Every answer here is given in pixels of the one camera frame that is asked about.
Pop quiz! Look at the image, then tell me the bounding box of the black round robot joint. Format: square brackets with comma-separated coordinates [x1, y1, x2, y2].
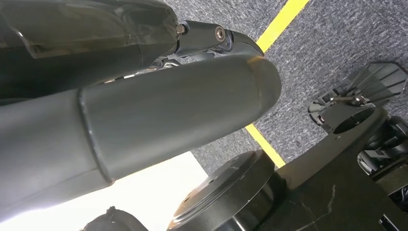
[167, 150, 287, 231]

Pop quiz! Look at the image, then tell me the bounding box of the black finned robot part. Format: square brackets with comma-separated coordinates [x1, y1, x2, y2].
[307, 63, 408, 127]

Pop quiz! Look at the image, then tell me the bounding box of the black rounded robot part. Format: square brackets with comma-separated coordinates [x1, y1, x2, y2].
[81, 206, 149, 231]

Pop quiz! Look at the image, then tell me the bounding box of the black robot frame plate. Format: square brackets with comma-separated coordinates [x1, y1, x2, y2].
[258, 106, 408, 231]

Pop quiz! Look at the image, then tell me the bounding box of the yellow floor tape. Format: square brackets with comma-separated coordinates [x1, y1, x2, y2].
[244, 0, 310, 169]

